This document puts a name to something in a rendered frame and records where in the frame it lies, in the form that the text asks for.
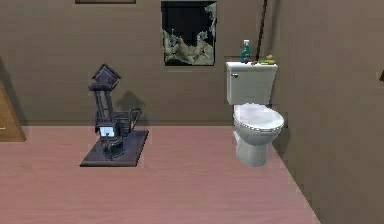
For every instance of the white toilet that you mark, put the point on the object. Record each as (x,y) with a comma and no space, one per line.
(250,86)

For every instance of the teal spray bottle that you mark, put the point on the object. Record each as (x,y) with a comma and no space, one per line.
(246,52)

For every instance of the yellow green sponge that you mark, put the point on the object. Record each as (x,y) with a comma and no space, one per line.
(268,60)

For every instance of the dark framed wall picture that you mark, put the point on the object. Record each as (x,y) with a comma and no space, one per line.
(186,30)

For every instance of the black wall hook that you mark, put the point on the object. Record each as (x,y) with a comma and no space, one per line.
(382,76)

